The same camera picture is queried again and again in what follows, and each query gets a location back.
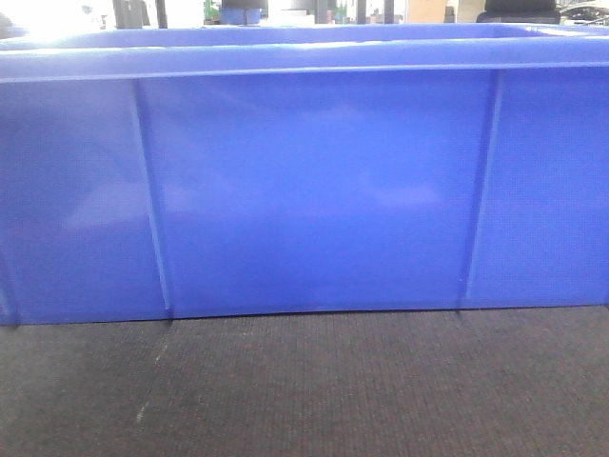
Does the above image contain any black conveyor belt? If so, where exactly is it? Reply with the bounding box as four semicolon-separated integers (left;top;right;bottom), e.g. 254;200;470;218
1;307;608;456

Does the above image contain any brown cardboard box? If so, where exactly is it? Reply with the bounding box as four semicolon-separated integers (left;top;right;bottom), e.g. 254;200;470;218
406;0;447;24

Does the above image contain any black mesh office chair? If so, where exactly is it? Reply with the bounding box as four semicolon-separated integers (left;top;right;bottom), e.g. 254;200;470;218
476;0;560;25

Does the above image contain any distant small blue bin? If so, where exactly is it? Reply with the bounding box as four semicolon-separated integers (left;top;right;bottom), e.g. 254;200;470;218
220;7;263;26

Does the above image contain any large blue plastic bin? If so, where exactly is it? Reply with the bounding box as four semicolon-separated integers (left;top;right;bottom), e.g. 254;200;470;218
1;23;608;326

